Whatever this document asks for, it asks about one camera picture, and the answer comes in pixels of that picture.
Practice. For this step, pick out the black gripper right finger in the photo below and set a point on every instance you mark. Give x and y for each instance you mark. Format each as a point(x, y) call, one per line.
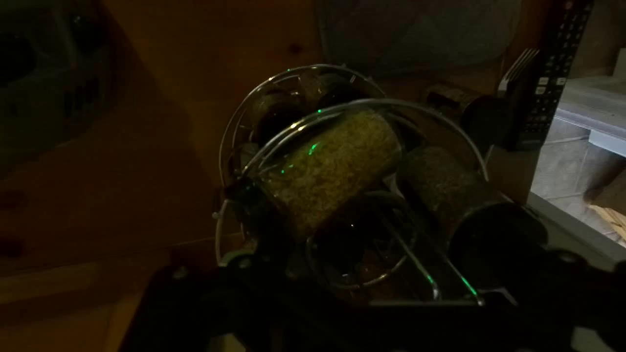
point(556, 291)

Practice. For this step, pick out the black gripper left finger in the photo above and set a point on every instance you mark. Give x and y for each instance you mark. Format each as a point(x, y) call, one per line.
point(253, 300)

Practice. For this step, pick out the spice bottle with black cap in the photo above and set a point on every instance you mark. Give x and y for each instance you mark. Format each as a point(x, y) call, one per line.
point(329, 169)

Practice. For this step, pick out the round chrome spice rack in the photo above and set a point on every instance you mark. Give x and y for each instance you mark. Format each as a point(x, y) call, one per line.
point(390, 244)

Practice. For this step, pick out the white shelf unit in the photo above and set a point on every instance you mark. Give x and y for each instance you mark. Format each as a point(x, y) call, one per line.
point(580, 175)

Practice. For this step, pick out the black remote control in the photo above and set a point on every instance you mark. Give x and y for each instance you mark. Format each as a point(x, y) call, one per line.
point(545, 81)

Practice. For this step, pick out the grey quilted pot holder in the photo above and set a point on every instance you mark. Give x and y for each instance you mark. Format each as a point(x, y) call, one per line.
point(415, 36)

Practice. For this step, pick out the silver two-slot toaster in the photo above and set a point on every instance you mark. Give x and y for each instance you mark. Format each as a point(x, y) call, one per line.
point(55, 76)

